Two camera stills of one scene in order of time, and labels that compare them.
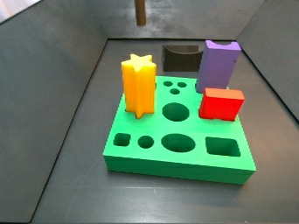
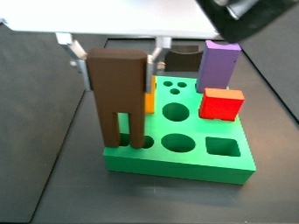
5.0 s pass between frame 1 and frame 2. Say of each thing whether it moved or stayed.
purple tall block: stayed
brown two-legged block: moved
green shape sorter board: stayed
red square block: stayed
